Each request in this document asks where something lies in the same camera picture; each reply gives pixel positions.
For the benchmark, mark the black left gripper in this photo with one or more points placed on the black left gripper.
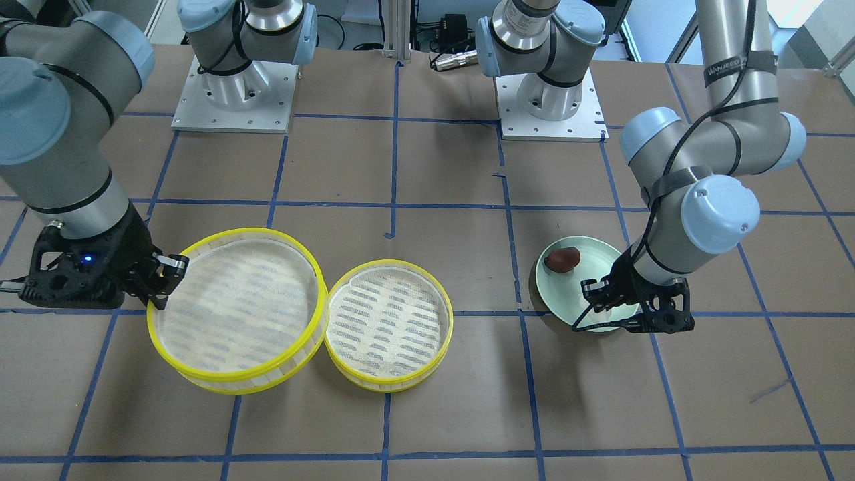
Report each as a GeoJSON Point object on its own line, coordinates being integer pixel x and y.
{"type": "Point", "coordinates": [625, 278]}

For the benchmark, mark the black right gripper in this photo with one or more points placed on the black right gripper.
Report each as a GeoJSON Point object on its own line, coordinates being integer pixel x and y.
{"type": "Point", "coordinates": [128, 252]}

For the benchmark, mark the yellow steamer layer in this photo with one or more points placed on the yellow steamer layer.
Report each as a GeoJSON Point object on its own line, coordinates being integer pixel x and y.
{"type": "Point", "coordinates": [250, 312]}
{"type": "Point", "coordinates": [390, 325]}

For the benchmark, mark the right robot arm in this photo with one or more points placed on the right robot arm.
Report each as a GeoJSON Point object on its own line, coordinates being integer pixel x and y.
{"type": "Point", "coordinates": [63, 88]}

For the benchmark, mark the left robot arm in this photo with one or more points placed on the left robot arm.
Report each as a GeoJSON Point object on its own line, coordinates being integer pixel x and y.
{"type": "Point", "coordinates": [539, 53]}

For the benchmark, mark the light green plate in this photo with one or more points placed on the light green plate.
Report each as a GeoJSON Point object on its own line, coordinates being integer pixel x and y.
{"type": "Point", "coordinates": [561, 291]}

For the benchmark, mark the reddish brown bun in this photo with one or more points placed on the reddish brown bun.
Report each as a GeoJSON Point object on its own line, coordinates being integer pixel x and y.
{"type": "Point", "coordinates": [563, 260]}

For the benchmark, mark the silver flashlight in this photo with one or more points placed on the silver flashlight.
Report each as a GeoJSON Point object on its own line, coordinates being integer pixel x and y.
{"type": "Point", "coordinates": [451, 61]}

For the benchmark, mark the black power adapter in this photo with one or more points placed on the black power adapter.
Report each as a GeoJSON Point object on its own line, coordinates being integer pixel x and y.
{"type": "Point", "coordinates": [451, 31]}

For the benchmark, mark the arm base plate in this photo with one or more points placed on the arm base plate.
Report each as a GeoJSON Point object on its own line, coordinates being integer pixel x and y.
{"type": "Point", "coordinates": [258, 100]}
{"type": "Point", "coordinates": [530, 109]}

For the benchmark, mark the aluminium frame post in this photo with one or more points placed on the aluminium frame post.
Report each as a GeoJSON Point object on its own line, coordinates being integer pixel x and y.
{"type": "Point", "coordinates": [397, 16]}

